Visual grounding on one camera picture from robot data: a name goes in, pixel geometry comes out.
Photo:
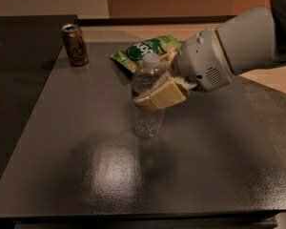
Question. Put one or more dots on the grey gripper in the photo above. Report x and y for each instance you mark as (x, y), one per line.
(200, 61)

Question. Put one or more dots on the clear plastic water bottle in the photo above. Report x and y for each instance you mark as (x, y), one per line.
(147, 123)

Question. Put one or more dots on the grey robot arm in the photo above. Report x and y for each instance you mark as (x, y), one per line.
(255, 39)

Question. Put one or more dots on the green rice chip bag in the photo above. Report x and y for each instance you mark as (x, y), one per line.
(132, 57)

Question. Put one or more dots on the brown soda can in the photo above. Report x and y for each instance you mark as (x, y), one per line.
(74, 44)

